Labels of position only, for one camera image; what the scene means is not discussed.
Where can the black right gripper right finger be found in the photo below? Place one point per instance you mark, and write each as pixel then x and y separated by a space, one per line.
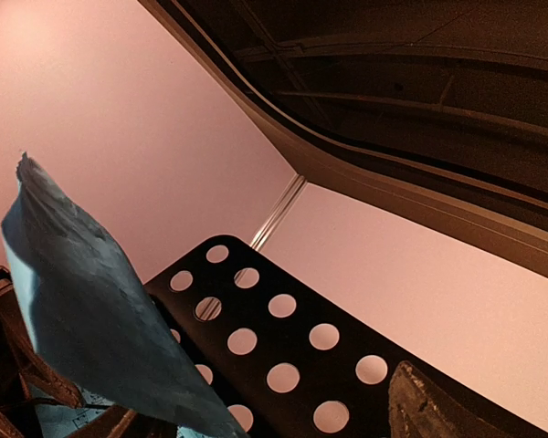
pixel 419 408

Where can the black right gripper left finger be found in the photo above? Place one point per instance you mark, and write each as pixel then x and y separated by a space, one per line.
pixel 35 401

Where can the blue sheet music paper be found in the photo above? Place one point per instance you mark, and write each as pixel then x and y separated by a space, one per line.
pixel 89 317

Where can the black perforated music stand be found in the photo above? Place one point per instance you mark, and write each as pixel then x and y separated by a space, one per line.
pixel 291 362

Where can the aluminium right corner post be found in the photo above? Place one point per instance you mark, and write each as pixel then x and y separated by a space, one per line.
pixel 280 209

